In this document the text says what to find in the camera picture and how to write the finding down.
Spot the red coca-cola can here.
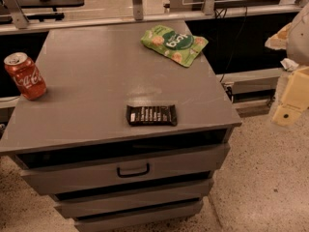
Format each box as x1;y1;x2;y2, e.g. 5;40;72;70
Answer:
4;52;46;101

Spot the green rice chip bag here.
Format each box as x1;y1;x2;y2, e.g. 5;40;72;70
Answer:
141;25;209;68

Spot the black background table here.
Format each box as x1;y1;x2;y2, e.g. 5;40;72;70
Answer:
17;0;84;20

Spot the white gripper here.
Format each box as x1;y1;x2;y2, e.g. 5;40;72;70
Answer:
265;23;309;127

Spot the grey drawer cabinet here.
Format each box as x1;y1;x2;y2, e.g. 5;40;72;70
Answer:
1;23;240;232

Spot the grey low shelf unit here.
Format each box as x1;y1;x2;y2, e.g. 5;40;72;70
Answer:
216;68;283;118

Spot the grey metal railing frame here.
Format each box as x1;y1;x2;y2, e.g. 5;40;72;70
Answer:
0;0;308;35

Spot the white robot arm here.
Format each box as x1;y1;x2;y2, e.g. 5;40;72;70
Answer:
265;4;309;127

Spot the black drawer handle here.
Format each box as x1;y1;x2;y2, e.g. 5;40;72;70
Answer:
117;163;150;179

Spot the black rxbar chocolate bar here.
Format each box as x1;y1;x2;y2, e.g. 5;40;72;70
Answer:
126;105;178;127

